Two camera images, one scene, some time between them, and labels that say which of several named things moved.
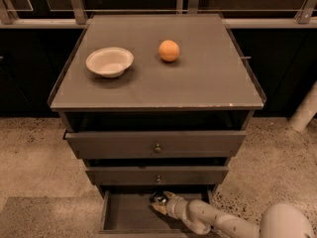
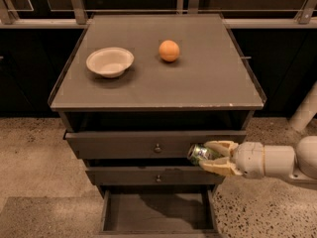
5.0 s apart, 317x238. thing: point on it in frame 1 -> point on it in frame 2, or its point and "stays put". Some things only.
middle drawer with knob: [155, 176] stays put
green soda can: [158, 197] -> [197, 153]
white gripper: [172, 204] -> [250, 159]
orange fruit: [168, 51] stays put
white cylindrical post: [306, 110] stays put
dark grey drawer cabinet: [155, 103] stays put
